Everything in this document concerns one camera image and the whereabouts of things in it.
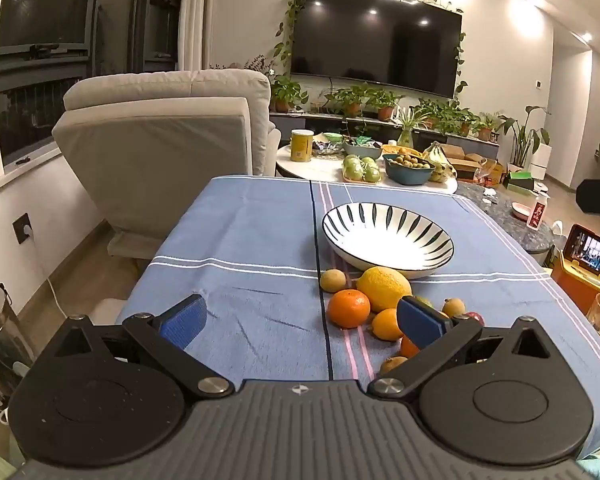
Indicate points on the round white coffee table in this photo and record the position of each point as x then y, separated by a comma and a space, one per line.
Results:
320, 170

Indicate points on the white air purifier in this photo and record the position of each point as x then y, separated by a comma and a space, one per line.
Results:
540, 160

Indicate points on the small smooth orange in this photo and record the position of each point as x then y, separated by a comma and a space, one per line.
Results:
386, 325

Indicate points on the red berry branches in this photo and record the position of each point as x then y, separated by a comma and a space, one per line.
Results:
260, 65

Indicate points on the white bottle with red label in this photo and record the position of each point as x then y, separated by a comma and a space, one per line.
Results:
538, 212

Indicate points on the orange mandarin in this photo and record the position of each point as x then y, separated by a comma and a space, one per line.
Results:
408, 349
348, 309

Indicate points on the open cardboard box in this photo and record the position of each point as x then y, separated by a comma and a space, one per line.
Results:
452, 151

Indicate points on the black wall socket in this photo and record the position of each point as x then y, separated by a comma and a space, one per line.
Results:
22, 229

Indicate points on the heap of small longans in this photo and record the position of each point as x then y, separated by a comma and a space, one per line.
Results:
407, 161

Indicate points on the beige recliner armchair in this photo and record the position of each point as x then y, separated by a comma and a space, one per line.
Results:
155, 150

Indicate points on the pink dish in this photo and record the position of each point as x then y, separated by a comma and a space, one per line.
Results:
521, 211

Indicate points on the red small apple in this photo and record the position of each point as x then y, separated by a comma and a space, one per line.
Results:
475, 317

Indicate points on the wall-mounted black television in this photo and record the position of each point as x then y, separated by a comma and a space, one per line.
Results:
375, 40

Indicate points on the grey-green bowl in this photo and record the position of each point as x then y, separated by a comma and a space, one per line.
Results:
362, 151

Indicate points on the clear plastic bag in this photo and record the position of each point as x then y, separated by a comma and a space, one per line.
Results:
490, 172

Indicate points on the dark blue bowl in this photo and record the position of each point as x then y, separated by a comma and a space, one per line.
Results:
405, 176

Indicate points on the yellow banana bunch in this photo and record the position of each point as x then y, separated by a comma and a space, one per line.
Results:
440, 160

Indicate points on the glass vase with green plant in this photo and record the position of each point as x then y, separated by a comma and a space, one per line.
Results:
405, 137

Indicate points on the dark window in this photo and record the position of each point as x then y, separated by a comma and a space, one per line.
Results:
40, 5

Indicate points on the green apple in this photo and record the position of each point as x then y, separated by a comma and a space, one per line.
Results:
352, 172
372, 174
369, 162
351, 161

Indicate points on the pile of snack packets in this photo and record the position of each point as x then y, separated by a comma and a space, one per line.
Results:
327, 148

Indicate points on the potted green plant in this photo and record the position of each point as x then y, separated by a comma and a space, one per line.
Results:
287, 92
487, 127
430, 112
350, 100
382, 102
462, 120

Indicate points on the flat cardboard box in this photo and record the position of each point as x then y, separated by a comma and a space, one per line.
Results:
467, 162

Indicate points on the metal trash can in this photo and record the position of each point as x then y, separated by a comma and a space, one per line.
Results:
2, 335

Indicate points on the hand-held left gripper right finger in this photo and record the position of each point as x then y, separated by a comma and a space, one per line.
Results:
420, 327

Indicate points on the white bowl with dark stripes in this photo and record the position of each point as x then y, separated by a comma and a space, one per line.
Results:
385, 245

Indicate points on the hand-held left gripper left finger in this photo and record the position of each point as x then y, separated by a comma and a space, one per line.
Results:
182, 327

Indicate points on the white curtain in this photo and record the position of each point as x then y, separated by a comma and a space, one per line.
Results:
195, 15

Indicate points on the orange basket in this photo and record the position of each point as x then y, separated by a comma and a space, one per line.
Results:
400, 150

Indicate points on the smartphone with lit screen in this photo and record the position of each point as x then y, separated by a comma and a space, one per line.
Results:
592, 252

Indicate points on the blue striped tablecloth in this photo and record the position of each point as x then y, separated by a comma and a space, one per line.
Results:
240, 240

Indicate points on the green box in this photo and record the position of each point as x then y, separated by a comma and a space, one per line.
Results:
521, 181

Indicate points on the orange wooden box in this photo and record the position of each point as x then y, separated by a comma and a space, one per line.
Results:
575, 285

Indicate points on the large yellow lemon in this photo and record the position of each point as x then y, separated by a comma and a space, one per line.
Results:
382, 287

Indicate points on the white robot vacuum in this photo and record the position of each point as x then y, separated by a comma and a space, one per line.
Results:
539, 187

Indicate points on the orange foam tray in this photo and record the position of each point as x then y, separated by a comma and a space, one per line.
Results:
360, 181

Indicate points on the tall leafy floor plant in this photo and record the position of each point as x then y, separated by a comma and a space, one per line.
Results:
525, 135

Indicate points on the white crumpled tissue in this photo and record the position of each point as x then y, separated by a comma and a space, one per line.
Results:
490, 192

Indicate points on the green plastic bowl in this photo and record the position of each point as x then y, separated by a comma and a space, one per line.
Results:
332, 137

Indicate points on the yellow-brown longan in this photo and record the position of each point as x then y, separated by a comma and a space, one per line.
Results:
454, 307
333, 280
391, 364

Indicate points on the yellow can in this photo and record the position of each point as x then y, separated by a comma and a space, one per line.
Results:
302, 147

